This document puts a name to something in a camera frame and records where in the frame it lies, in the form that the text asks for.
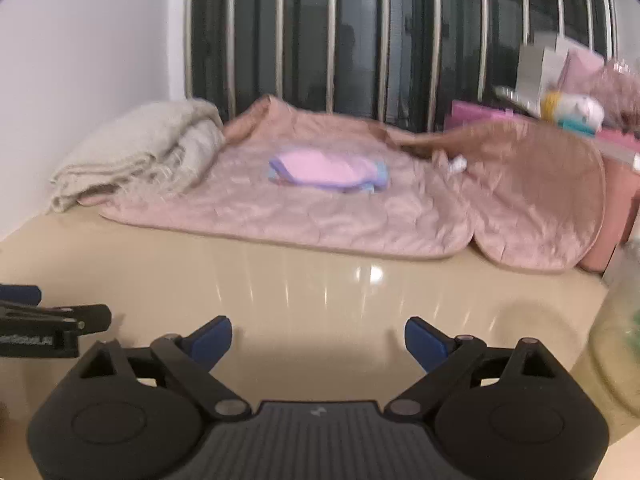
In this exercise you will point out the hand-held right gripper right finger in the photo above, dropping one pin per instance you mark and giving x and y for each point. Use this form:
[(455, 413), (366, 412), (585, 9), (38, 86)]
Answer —
[(425, 342)]

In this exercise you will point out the translucent plastic jar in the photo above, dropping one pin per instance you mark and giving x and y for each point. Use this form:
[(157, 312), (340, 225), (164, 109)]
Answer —
[(620, 340)]

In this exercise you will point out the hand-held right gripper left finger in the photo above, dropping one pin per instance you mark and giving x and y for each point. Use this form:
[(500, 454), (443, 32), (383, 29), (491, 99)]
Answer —
[(210, 340)]

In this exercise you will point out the pink blue purple-trimmed garment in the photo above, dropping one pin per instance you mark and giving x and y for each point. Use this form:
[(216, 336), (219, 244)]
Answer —
[(325, 170)]

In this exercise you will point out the bright pink box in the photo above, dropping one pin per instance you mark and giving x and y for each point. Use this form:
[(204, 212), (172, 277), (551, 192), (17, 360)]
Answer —
[(475, 115)]

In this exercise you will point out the cream knitted fringed blanket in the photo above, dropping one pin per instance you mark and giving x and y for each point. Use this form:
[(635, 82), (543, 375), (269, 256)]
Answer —
[(130, 150)]

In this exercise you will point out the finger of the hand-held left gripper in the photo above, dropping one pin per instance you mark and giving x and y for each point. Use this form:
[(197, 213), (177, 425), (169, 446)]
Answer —
[(20, 295), (75, 316)]

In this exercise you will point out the white yellow plush toy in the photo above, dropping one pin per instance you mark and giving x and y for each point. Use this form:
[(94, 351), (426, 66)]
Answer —
[(575, 110)]

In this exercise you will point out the pink pouch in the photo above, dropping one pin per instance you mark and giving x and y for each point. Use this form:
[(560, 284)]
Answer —
[(582, 70)]

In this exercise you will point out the translucent pink bag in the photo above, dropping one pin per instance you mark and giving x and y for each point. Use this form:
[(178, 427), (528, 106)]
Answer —
[(622, 95)]

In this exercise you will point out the barred window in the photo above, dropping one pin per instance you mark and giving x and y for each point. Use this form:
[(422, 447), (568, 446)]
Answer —
[(350, 35)]

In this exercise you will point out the stack of white boxes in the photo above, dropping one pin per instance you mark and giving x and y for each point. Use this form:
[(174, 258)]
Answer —
[(537, 70)]

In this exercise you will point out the salmon pink storage box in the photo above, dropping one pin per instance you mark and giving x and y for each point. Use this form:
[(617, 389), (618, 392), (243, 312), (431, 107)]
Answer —
[(620, 210)]

